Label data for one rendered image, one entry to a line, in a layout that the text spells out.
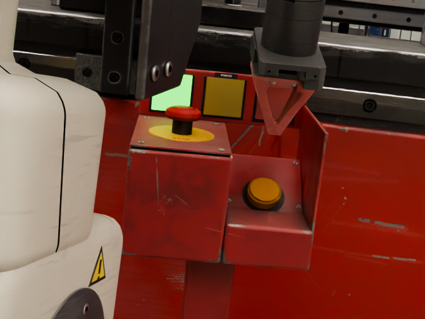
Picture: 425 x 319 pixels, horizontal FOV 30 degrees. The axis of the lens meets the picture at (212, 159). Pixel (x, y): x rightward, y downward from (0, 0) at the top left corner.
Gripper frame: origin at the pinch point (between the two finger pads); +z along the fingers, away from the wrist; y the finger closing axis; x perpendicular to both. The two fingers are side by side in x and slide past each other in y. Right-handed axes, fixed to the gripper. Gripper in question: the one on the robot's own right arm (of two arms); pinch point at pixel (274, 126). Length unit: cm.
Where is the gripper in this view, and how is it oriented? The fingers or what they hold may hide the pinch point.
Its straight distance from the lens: 85.1
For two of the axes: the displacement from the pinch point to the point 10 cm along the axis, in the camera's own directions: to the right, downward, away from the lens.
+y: -0.1, -4.8, 8.8
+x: -9.9, -0.9, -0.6
